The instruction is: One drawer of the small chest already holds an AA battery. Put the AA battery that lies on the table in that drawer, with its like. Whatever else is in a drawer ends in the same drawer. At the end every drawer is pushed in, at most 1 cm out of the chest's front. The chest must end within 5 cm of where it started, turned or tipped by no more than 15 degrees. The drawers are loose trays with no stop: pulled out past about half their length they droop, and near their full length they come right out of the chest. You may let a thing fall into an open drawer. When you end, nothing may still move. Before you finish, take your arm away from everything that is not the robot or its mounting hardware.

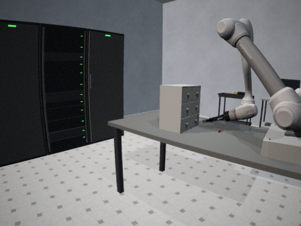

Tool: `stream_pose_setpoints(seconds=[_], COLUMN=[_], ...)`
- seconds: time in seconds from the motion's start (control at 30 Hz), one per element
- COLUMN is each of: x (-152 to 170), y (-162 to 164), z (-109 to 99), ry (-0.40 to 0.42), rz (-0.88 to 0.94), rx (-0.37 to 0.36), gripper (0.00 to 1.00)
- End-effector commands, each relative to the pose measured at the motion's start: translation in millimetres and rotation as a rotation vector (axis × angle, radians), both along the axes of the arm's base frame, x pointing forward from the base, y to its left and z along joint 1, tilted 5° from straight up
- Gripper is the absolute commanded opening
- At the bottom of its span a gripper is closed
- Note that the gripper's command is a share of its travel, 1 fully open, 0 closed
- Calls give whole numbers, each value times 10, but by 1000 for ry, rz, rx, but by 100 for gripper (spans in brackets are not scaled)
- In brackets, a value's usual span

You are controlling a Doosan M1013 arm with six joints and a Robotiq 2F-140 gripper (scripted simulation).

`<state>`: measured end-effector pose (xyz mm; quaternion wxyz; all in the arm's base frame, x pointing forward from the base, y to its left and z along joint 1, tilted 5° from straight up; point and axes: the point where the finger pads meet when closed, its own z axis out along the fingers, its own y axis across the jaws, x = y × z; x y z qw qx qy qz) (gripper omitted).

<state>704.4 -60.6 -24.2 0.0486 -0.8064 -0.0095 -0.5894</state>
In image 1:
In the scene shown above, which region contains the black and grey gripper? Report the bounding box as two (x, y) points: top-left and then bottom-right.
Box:
(202, 111), (231, 123)

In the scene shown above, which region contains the white drawer front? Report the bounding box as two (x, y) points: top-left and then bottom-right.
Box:
(182, 87), (192, 102)
(191, 100), (200, 114)
(181, 102), (191, 117)
(190, 113), (199, 128)
(192, 87), (200, 100)
(181, 116), (191, 132)

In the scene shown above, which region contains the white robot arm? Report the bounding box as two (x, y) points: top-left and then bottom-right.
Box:
(217, 18), (301, 138)

